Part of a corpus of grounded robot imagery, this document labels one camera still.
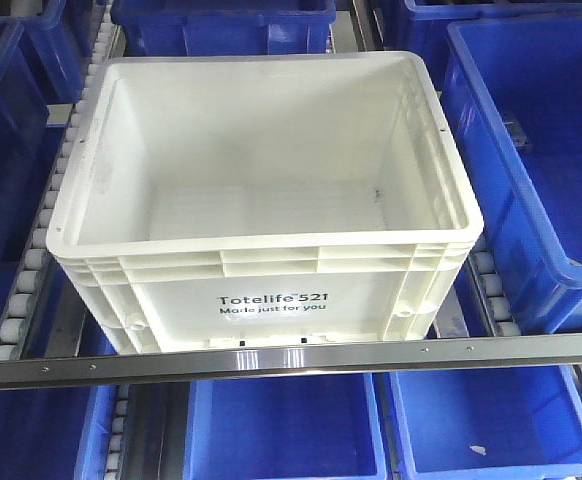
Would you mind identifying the white plastic tote bin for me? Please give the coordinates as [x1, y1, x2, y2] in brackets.
[47, 52, 483, 354]

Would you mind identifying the blue bin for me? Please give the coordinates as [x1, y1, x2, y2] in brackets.
[183, 374, 388, 479]
[0, 386, 117, 479]
[110, 1, 336, 57]
[384, 366, 582, 479]

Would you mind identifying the blue bin shelf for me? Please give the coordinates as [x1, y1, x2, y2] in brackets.
[441, 14, 582, 334]
[0, 19, 52, 362]

